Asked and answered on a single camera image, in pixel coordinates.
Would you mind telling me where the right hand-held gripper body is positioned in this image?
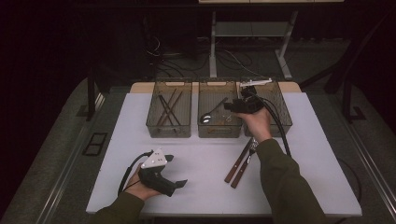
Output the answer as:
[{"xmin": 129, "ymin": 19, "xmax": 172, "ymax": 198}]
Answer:
[{"xmin": 237, "ymin": 78, "xmax": 274, "ymax": 115}]

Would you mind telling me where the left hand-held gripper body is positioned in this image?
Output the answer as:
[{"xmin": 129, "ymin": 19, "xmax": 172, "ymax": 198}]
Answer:
[{"xmin": 138, "ymin": 147, "xmax": 177, "ymax": 198}]

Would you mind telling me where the clear smoky plastic bin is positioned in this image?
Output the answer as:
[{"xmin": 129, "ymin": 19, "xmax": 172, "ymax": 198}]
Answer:
[
  {"xmin": 239, "ymin": 77, "xmax": 293, "ymax": 138},
  {"xmin": 145, "ymin": 77, "xmax": 193, "ymax": 139},
  {"xmin": 197, "ymin": 77, "xmax": 243, "ymax": 139}
]

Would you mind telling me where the metal spoon with dark handle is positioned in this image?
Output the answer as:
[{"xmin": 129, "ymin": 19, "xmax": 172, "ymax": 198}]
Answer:
[{"xmin": 199, "ymin": 96, "xmax": 229, "ymax": 124}]

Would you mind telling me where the black chopstick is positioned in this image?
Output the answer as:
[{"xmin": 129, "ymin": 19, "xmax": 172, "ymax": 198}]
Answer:
[
  {"xmin": 160, "ymin": 95, "xmax": 176, "ymax": 126},
  {"xmin": 158, "ymin": 94, "xmax": 182, "ymax": 127}
]

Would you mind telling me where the brown wooden chopstick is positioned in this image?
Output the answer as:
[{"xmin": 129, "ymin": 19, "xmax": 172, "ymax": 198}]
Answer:
[
  {"xmin": 155, "ymin": 88, "xmax": 177, "ymax": 127},
  {"xmin": 161, "ymin": 91, "xmax": 184, "ymax": 126}
]

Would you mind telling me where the person's left hand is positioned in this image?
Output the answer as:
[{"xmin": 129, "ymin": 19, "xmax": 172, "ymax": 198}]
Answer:
[{"xmin": 124, "ymin": 164, "xmax": 163, "ymax": 202}]

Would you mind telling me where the person's right hand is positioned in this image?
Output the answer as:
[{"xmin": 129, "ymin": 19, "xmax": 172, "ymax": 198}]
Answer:
[{"xmin": 237, "ymin": 106, "xmax": 274, "ymax": 144}]

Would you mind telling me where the black metal stand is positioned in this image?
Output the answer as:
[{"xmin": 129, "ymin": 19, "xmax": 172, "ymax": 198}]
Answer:
[
  {"xmin": 323, "ymin": 8, "xmax": 396, "ymax": 124},
  {"xmin": 85, "ymin": 66, "xmax": 110, "ymax": 122}
]

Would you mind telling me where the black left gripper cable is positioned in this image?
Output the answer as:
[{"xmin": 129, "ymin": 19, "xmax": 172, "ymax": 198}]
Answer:
[{"xmin": 117, "ymin": 150, "xmax": 154, "ymax": 196}]

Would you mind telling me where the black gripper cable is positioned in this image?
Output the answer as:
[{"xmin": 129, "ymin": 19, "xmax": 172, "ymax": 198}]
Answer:
[
  {"xmin": 255, "ymin": 95, "xmax": 363, "ymax": 204},
  {"xmin": 117, "ymin": 150, "xmax": 154, "ymax": 196}
]

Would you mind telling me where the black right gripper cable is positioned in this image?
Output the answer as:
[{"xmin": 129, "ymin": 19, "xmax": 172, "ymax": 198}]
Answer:
[{"xmin": 255, "ymin": 95, "xmax": 363, "ymax": 204}]

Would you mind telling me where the white floor cable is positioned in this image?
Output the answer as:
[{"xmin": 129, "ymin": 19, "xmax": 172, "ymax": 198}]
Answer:
[{"xmin": 223, "ymin": 49, "xmax": 266, "ymax": 78}]

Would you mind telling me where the white metal desk frame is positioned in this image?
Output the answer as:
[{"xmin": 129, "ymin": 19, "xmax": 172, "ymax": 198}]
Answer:
[{"xmin": 198, "ymin": 0, "xmax": 345, "ymax": 80}]

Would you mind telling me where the knife with wooden handle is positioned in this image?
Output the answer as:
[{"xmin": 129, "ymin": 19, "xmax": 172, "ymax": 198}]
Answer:
[{"xmin": 223, "ymin": 138, "xmax": 254, "ymax": 184}]

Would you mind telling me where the bundle of black floor cables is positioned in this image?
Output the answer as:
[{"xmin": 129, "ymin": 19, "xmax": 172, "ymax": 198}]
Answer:
[{"xmin": 144, "ymin": 34, "xmax": 269, "ymax": 78}]

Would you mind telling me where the fork with wooden handle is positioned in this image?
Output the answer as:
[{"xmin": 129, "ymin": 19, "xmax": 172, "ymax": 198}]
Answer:
[{"xmin": 230, "ymin": 141, "xmax": 260, "ymax": 189}]

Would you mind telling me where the metal floor rail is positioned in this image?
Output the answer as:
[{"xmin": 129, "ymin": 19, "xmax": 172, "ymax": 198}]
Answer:
[
  {"xmin": 32, "ymin": 91, "xmax": 106, "ymax": 224},
  {"xmin": 335, "ymin": 101, "xmax": 396, "ymax": 216}
]

